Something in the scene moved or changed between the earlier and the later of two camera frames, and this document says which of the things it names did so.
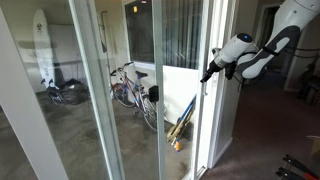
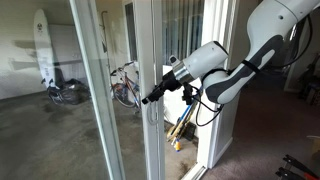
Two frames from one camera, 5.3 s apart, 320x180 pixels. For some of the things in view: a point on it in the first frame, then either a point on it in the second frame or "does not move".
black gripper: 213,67 -> 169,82
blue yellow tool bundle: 174,133 does not move
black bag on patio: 70,91 does not move
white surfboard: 43,49 does not move
